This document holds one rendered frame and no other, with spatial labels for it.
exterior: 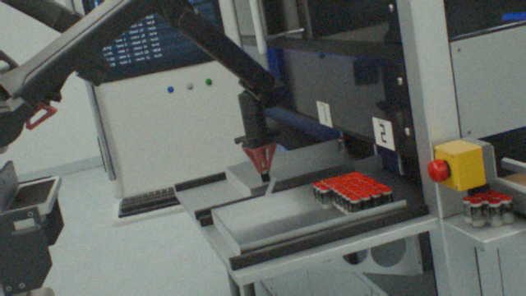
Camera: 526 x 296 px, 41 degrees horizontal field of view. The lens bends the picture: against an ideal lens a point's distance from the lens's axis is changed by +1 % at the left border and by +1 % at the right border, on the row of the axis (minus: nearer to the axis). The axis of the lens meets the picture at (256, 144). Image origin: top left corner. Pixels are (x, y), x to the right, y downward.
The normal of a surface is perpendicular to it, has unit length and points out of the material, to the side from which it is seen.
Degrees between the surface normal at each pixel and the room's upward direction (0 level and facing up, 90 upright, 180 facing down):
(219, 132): 90
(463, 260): 90
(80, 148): 90
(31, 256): 90
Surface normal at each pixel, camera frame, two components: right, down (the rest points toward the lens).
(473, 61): 0.27, 0.16
